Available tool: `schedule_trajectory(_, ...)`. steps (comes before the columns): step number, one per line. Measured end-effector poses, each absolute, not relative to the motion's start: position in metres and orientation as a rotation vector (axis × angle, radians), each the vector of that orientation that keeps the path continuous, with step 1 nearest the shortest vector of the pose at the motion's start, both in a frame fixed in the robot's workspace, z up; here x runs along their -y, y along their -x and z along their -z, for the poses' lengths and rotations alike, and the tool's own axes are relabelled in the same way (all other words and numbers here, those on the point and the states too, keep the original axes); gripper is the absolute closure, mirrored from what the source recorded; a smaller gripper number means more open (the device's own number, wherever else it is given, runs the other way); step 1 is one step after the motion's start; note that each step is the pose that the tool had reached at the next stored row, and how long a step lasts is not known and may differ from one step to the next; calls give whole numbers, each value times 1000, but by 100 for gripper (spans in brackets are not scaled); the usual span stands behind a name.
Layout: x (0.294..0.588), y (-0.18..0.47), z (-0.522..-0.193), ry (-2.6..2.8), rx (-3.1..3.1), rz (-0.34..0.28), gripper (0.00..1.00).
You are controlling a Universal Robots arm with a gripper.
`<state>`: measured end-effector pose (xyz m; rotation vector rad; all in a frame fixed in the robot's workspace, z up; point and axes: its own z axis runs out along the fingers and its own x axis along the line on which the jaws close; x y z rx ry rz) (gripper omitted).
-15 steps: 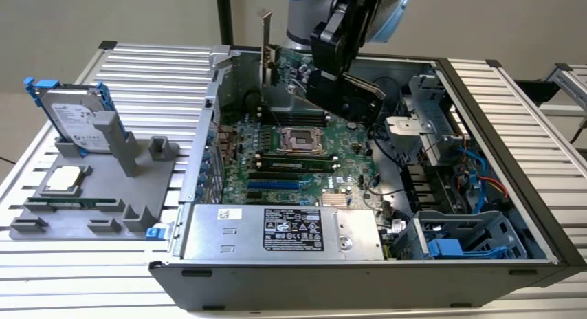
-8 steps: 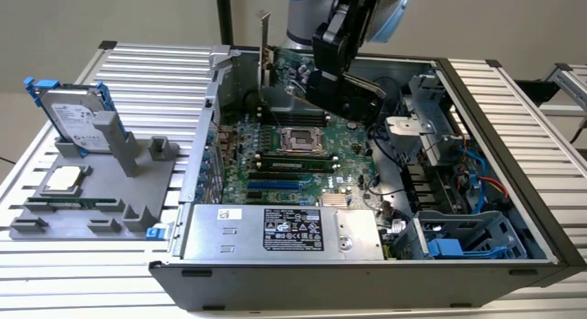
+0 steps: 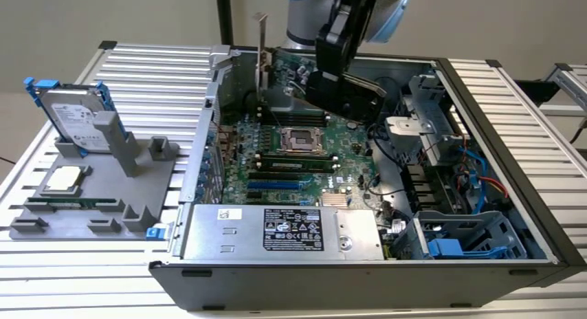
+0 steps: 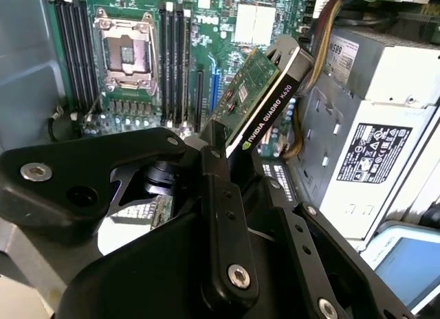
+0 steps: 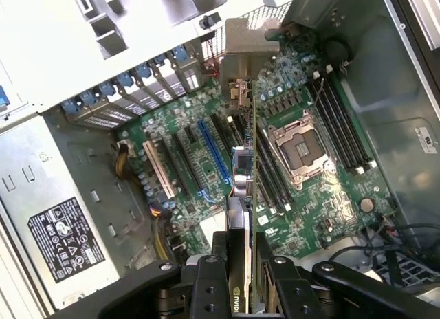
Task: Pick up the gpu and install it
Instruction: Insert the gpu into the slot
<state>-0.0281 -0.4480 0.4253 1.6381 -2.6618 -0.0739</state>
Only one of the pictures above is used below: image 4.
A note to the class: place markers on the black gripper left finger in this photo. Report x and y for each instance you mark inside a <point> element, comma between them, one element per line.
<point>86,154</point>

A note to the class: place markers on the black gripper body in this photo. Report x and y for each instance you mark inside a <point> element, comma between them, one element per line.
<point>154,281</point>

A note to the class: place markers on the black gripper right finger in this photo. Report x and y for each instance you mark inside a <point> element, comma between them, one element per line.
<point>288,236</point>

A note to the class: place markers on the Nvidia Quadro graphics card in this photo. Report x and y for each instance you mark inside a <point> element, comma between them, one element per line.
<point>268,116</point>

